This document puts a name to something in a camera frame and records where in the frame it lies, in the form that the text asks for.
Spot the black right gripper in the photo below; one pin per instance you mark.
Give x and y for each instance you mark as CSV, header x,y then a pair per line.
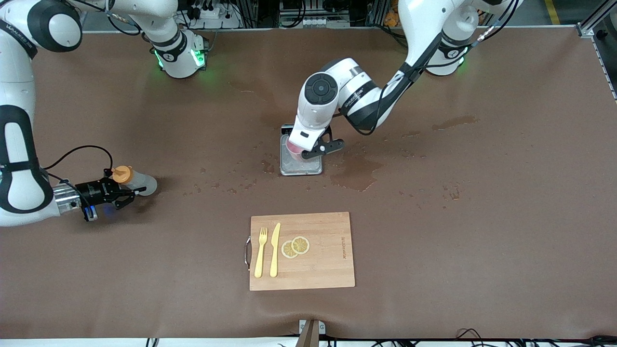
x,y
95,189

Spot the clear orange-capped sauce bottle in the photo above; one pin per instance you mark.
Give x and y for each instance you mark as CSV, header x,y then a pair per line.
x,y
144,183

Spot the grey digital kitchen scale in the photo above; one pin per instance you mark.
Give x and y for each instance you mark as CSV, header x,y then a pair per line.
x,y
301,167

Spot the aluminium frame profile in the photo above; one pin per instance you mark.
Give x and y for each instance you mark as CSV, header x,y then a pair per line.
x,y
590,24

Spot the wooden cutting board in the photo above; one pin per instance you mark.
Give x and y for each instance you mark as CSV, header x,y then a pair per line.
x,y
318,260

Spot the orange toy food pile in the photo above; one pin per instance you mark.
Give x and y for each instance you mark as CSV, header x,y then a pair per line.
x,y
391,19

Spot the white connector box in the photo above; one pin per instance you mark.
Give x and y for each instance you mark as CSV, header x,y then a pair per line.
x,y
313,21

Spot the white power strip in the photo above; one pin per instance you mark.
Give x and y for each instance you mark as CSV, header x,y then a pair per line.
x,y
212,19

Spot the grey metal table bracket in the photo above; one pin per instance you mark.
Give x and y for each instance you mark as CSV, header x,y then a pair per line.
x,y
322,327

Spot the brown post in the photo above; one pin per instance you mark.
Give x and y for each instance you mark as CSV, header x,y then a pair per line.
x,y
308,337

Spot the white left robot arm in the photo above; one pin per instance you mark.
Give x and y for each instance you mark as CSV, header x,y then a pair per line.
x,y
318,115

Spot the lemon slice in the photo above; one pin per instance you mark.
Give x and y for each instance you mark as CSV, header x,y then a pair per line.
x,y
287,250
301,245

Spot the brown table cover sheet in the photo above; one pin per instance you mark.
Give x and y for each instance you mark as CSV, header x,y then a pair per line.
x,y
482,217

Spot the yellow plastic knife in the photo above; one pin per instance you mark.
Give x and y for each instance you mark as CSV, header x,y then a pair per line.
x,y
274,255

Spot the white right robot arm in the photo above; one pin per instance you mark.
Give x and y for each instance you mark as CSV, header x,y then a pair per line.
x,y
19,72

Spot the yellow plastic fork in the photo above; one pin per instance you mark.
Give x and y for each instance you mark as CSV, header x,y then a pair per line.
x,y
260,255

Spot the pink plastic cup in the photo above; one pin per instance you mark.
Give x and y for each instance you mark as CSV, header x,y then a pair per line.
x,y
294,147

